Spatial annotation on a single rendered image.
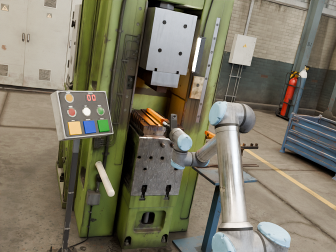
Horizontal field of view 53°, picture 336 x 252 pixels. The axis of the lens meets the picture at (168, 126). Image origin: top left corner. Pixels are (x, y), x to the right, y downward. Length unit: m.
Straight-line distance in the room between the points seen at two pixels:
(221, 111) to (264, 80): 8.65
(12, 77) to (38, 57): 0.64
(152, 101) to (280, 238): 1.68
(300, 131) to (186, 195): 3.50
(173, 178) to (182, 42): 0.98
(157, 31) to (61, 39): 5.29
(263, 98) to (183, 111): 7.80
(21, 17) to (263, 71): 6.37
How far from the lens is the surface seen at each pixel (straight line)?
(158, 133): 2.42
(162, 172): 2.48
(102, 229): 2.83
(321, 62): 11.42
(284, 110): 9.69
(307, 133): 5.98
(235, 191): 1.53
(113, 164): 2.57
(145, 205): 2.57
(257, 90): 10.13
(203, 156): 2.03
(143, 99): 2.83
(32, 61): 7.47
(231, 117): 1.59
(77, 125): 2.03
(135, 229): 2.71
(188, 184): 2.88
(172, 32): 2.32
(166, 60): 2.32
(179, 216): 2.99
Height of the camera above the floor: 1.61
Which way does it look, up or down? 15 degrees down
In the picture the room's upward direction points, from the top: 10 degrees clockwise
